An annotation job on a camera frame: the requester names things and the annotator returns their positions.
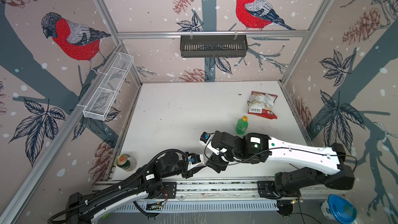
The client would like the red snack bag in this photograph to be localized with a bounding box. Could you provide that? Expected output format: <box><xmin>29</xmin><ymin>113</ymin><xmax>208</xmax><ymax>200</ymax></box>
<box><xmin>248</xmin><ymin>91</ymin><xmax>278</xmax><ymax>120</ymax></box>

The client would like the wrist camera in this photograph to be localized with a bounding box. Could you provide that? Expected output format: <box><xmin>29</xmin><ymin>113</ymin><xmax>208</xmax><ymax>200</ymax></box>
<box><xmin>200</xmin><ymin>131</ymin><xmax>223</xmax><ymax>156</ymax></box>
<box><xmin>189</xmin><ymin>154</ymin><xmax>206</xmax><ymax>166</ymax></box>

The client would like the green plastic bottle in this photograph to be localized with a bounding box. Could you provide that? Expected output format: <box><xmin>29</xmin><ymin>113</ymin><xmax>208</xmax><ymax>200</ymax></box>
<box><xmin>235</xmin><ymin>118</ymin><xmax>248</xmax><ymax>135</ymax></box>

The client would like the blue lidded container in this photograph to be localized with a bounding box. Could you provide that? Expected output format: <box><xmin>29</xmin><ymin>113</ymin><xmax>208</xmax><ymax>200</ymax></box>
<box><xmin>321</xmin><ymin>195</ymin><xmax>358</xmax><ymax>224</ymax></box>

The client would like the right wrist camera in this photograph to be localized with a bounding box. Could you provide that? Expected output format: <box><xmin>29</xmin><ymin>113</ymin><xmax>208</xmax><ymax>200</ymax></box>
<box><xmin>200</xmin><ymin>131</ymin><xmax>223</xmax><ymax>156</ymax></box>

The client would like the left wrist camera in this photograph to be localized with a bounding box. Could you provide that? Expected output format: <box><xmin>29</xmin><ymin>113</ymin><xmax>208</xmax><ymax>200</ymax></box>
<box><xmin>189</xmin><ymin>154</ymin><xmax>206</xmax><ymax>166</ymax></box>

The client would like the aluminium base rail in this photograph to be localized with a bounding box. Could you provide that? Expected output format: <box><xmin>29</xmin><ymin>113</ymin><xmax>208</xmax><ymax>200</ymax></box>
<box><xmin>92</xmin><ymin>177</ymin><xmax>345</xmax><ymax>201</ymax></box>

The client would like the green tin can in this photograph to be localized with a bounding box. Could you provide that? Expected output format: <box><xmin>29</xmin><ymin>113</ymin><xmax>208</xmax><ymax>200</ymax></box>
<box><xmin>116</xmin><ymin>153</ymin><xmax>136</xmax><ymax>172</ymax></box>

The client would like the white wire basket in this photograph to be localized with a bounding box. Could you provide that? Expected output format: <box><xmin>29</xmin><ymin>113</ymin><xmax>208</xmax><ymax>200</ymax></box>
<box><xmin>83</xmin><ymin>53</ymin><xmax>134</xmax><ymax>121</ymax></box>

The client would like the black hanging basket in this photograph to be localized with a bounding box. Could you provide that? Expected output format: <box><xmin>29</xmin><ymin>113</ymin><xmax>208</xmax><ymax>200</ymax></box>
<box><xmin>180</xmin><ymin>35</ymin><xmax>248</xmax><ymax>58</ymax></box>

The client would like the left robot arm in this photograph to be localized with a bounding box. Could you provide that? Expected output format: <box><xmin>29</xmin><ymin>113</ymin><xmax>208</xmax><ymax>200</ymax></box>
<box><xmin>47</xmin><ymin>149</ymin><xmax>206</xmax><ymax>224</ymax></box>

